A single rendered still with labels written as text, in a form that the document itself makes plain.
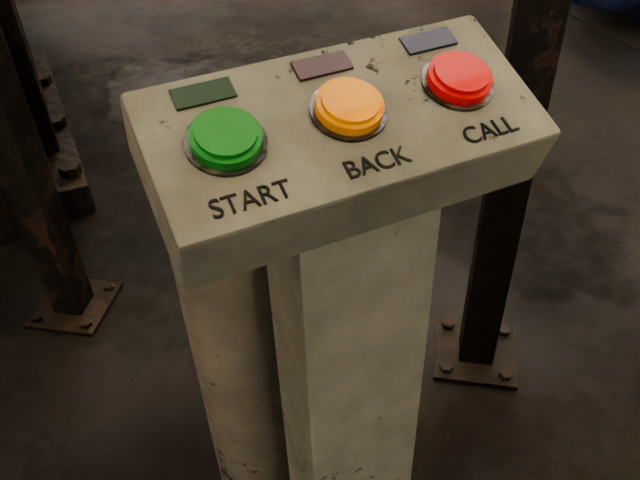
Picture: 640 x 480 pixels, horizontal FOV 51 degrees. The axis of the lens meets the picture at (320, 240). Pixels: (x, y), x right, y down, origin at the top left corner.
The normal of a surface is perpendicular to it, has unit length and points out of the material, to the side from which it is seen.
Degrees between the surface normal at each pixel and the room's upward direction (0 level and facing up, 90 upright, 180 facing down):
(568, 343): 0
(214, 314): 90
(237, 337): 90
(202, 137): 20
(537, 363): 0
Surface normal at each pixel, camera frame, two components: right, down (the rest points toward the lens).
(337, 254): 0.42, 0.58
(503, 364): -0.03, -0.76
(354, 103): 0.11, -0.51
